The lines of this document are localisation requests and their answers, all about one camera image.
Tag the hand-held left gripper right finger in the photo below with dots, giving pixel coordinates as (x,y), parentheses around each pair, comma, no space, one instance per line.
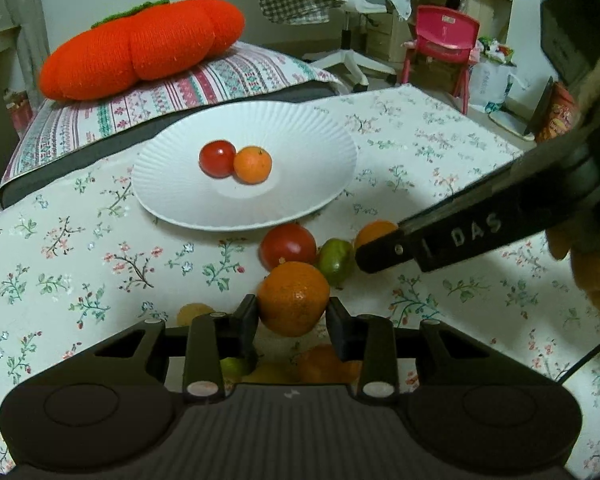
(334,327)

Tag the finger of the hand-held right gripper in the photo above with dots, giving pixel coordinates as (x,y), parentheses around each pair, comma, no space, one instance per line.
(480,235)

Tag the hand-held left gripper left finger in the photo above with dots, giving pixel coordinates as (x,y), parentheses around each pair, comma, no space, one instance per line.
(250,330)

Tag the large orange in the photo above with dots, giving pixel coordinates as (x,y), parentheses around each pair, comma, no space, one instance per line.
(292,300)

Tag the large red tomato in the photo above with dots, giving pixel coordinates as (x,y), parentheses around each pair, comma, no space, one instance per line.
(287,245)

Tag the small orange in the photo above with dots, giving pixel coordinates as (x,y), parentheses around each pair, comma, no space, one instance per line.
(375,232)
(254,166)

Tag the small red tomato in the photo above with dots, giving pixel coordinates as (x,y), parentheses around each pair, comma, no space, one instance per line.
(215,160)

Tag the white ribbed plate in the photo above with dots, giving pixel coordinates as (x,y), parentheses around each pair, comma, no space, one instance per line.
(290,130)

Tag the person's right hand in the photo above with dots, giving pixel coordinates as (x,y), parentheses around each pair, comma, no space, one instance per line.
(595,270)

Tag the wooden desk with shelves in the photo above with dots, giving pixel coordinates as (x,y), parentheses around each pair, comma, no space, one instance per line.
(485,5)

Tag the white plastic bag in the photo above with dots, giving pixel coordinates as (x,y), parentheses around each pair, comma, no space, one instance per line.
(490,85)

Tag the pink plastic chair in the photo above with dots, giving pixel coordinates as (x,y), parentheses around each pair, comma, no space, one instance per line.
(442,35)

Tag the floral tablecloth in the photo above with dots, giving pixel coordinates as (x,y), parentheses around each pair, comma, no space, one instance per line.
(80,270)

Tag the white office chair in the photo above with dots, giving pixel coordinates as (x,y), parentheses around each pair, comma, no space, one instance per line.
(352,60)

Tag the striped patterned cloth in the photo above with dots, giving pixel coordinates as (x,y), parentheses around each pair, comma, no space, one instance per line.
(180,90)

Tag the orange knitted persimmon cushion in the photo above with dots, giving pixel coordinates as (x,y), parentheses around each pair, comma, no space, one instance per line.
(145,50)

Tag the grey curtain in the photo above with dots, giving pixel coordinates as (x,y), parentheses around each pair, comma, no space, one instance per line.
(25,20)

